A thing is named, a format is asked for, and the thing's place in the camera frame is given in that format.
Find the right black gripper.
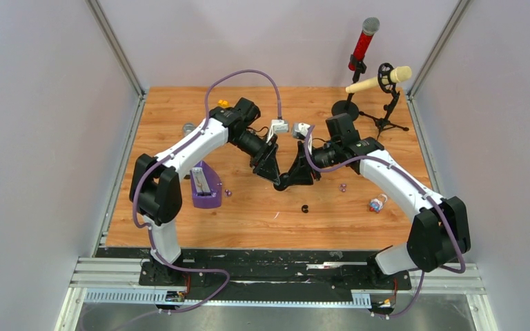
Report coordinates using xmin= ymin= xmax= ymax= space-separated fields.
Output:
xmin=285 ymin=141 xmax=341 ymax=187

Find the cream microphone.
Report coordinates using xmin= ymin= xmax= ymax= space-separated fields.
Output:
xmin=345 ymin=66 xmax=413 ymax=94

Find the clear glitter tube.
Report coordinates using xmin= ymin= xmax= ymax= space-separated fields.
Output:
xmin=182 ymin=122 xmax=197 ymax=137

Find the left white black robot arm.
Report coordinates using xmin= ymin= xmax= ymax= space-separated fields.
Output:
xmin=129 ymin=98 xmax=281 ymax=285

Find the red microphone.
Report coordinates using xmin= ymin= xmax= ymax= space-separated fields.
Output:
xmin=349 ymin=17 xmax=380 ymax=71

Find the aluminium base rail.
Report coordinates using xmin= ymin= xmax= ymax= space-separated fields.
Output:
xmin=57 ymin=247 xmax=497 ymax=330

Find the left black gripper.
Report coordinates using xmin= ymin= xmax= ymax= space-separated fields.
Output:
xmin=230 ymin=130 xmax=280 ymax=185

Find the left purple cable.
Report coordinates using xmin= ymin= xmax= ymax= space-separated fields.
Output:
xmin=130 ymin=69 xmax=286 ymax=331

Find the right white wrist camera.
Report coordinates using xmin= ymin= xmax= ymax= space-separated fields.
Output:
xmin=291 ymin=122 xmax=311 ymax=140

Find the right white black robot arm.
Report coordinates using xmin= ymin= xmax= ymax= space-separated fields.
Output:
xmin=291 ymin=114 xmax=471 ymax=288

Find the purple stapler box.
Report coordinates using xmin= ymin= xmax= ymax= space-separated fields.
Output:
xmin=189 ymin=161 xmax=222 ymax=209

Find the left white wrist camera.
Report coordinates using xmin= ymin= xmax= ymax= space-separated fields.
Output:
xmin=266 ymin=119 xmax=289 ymax=141

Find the yellow green toy block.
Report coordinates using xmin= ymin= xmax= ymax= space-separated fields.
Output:
xmin=217 ymin=99 xmax=230 ymax=108

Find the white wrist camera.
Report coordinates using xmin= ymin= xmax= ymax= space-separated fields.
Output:
xmin=291 ymin=122 xmax=311 ymax=140
xmin=266 ymin=119 xmax=289 ymax=141

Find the black earbud charging case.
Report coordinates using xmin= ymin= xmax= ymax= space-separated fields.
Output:
xmin=273 ymin=172 xmax=291 ymax=191

